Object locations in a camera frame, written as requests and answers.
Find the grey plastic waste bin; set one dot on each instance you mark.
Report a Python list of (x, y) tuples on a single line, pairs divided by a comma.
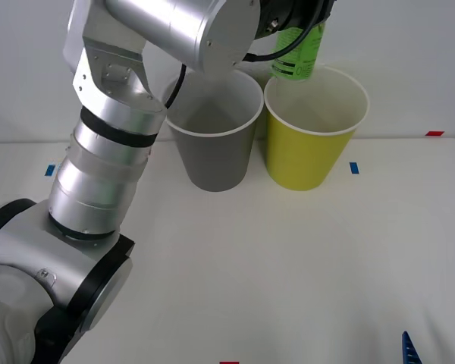
[(216, 159)]

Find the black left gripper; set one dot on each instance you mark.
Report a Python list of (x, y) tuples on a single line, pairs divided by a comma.
[(312, 9)]

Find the green plastic bottle black cap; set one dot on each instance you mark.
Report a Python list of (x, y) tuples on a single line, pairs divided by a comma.
[(297, 57)]

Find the yellow-green plastic waste bin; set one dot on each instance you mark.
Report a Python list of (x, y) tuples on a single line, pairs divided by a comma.
[(303, 159)]

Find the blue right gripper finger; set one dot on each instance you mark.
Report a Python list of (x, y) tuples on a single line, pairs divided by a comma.
[(409, 350)]

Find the silver-grey left robot arm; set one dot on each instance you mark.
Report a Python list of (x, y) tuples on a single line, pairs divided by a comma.
[(98, 170)]

